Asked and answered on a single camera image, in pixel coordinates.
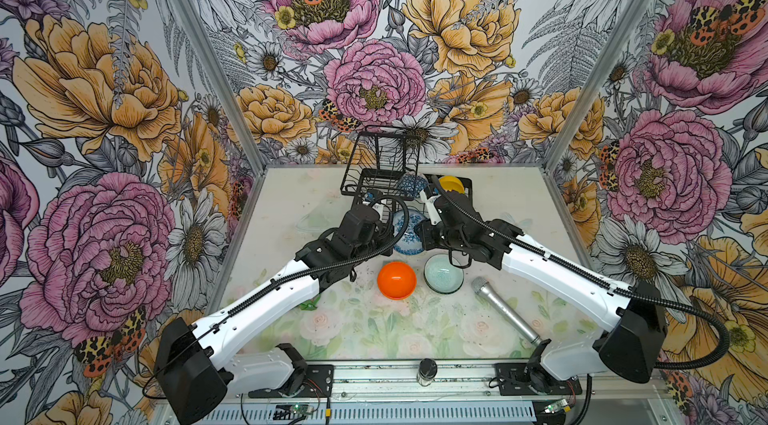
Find mint green bowl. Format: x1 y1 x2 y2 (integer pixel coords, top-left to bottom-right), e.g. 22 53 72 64
423 254 464 295

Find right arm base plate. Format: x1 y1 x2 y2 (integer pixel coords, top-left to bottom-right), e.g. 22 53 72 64
488 362 582 396

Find aluminium corner post right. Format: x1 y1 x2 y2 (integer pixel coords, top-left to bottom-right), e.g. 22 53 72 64
541 0 652 172

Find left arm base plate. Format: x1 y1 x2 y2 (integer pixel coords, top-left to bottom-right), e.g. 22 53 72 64
247 364 335 399

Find green snack packet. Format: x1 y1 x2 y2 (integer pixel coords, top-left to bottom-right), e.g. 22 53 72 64
299 296 320 311

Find orange bowl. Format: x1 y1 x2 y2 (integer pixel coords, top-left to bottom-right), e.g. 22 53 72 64
377 261 418 300

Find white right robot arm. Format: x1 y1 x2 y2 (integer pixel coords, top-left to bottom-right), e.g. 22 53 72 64
415 191 667 384

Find silver microphone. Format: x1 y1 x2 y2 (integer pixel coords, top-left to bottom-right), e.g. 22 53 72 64
472 277 542 346

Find yellow bowl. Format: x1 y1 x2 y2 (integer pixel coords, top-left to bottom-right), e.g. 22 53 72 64
438 175 466 194

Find blue triangle pattern bowl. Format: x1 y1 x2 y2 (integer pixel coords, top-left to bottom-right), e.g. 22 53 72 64
396 173 429 199

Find blue floral bowl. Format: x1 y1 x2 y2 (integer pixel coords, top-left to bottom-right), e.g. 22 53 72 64
394 208 425 256

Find black corrugated left cable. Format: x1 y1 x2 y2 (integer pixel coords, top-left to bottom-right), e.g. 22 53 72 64
140 193 411 402

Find small black knob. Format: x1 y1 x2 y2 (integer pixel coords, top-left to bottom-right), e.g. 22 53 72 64
416 358 438 387

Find white vented cable duct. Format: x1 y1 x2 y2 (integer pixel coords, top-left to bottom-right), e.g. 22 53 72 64
200 401 537 424

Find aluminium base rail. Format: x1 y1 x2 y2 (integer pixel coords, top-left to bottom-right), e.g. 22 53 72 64
190 354 669 407

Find aluminium corner post left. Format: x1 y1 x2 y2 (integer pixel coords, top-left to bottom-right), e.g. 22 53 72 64
170 0 266 178

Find black wire dish rack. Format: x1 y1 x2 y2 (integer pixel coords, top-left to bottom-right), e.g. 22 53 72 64
340 125 440 210

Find aluminium corner post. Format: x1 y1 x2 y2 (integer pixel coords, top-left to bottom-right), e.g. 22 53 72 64
170 0 266 178
541 0 652 172

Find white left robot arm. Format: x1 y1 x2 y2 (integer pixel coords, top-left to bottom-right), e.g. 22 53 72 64
151 198 404 424

